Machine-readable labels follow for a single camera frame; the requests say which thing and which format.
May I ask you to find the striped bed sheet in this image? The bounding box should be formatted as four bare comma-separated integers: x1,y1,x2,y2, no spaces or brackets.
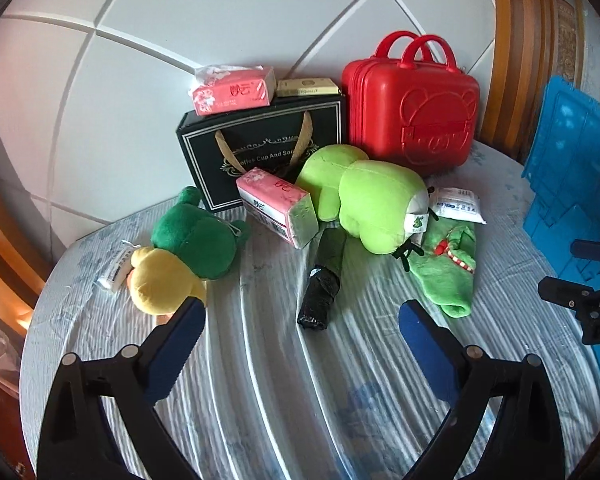
19,140,600,480

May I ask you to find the yellow duck plush green hood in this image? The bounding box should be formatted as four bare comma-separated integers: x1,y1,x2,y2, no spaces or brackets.
130,186,251,317

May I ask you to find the wooden nightstand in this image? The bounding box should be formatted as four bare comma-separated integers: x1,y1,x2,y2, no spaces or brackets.
0,350,31,461

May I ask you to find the blue plastic crate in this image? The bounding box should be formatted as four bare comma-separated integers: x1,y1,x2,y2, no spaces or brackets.
521,76,600,386

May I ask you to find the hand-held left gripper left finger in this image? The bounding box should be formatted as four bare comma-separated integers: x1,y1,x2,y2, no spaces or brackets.
37,299,207,480

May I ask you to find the white mask packet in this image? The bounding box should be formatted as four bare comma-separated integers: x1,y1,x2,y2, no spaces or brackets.
427,186,487,225

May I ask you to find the small white tube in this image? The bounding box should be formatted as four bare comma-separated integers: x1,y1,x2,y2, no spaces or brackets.
98,241,133,290

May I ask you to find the black gift bag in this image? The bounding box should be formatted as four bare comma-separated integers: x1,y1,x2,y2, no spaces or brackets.
175,95,348,212

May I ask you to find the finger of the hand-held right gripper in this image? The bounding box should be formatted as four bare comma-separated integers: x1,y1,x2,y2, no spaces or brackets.
571,240,600,261
538,276,600,311

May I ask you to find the wooden headboard frame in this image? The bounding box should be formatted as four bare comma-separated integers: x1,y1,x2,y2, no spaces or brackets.
0,0,553,341

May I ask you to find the green fleece crocodile toy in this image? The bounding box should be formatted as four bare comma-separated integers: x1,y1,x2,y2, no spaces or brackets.
410,222,478,318

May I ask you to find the white quilted headboard panel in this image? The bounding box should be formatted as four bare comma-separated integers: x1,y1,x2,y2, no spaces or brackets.
0,0,501,261

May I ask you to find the red mini suitcase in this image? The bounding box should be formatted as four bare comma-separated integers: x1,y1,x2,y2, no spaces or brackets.
341,31,481,167

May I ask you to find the small gold box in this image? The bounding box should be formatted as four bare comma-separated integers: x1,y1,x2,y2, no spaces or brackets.
276,77,340,98

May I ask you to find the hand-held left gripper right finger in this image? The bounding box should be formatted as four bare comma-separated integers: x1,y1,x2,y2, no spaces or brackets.
399,300,566,480

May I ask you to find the light green frog plush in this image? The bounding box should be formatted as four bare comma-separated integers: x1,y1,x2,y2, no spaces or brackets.
295,144,438,272

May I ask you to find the pink tissue pack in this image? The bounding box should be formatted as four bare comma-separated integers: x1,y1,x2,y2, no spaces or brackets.
188,64,277,116
236,168,316,250

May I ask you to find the black folded umbrella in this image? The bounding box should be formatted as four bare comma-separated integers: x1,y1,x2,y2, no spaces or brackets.
297,228,348,332

